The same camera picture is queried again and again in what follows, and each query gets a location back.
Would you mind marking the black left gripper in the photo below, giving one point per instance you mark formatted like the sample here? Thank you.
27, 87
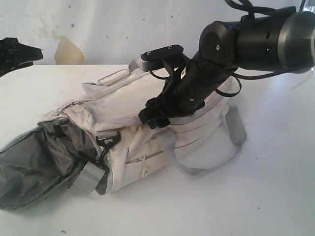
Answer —
14, 55

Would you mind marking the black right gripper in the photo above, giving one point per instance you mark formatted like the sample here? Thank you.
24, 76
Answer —
184, 96

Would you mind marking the white and grey backpack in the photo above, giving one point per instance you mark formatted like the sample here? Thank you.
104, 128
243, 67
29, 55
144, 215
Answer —
98, 143

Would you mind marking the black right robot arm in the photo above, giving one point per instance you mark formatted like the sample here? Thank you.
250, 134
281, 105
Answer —
273, 45

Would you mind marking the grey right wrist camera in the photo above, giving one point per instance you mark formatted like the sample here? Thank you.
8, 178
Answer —
171, 56

